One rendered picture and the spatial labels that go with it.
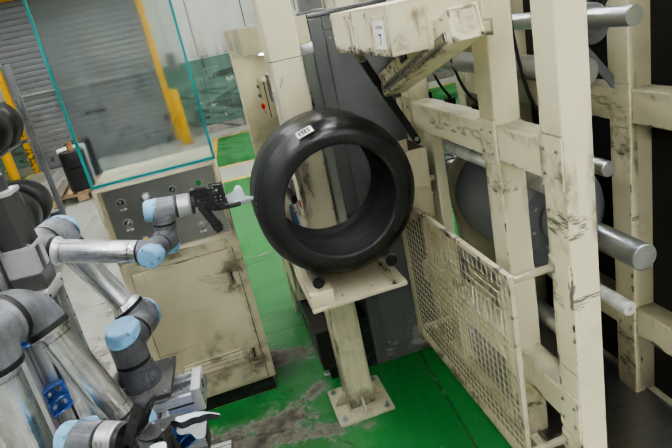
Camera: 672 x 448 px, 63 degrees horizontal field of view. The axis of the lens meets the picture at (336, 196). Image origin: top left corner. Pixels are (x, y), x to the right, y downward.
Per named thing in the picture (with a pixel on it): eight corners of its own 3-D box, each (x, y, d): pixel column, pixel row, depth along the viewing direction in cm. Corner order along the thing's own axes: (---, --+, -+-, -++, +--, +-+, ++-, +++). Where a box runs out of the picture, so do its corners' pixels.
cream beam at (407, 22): (335, 53, 210) (328, 14, 205) (396, 39, 215) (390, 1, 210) (390, 59, 154) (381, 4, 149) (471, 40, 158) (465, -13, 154)
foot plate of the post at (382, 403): (327, 393, 276) (325, 387, 275) (376, 376, 281) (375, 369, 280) (341, 428, 251) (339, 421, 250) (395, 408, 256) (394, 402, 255)
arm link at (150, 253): (2, 241, 170) (158, 242, 168) (22, 228, 180) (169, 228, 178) (10, 275, 173) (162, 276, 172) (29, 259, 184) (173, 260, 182)
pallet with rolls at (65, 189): (65, 188, 852) (48, 141, 828) (118, 174, 872) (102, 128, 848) (54, 209, 742) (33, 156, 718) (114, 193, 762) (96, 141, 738)
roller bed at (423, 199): (387, 209, 249) (376, 146, 240) (417, 200, 252) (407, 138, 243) (403, 222, 231) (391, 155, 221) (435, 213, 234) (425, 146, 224)
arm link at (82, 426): (82, 440, 125) (69, 410, 122) (122, 442, 121) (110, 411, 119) (58, 468, 118) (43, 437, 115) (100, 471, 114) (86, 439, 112)
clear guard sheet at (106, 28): (91, 188, 240) (8, -42, 210) (215, 157, 251) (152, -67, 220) (91, 190, 239) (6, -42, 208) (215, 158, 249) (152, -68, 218)
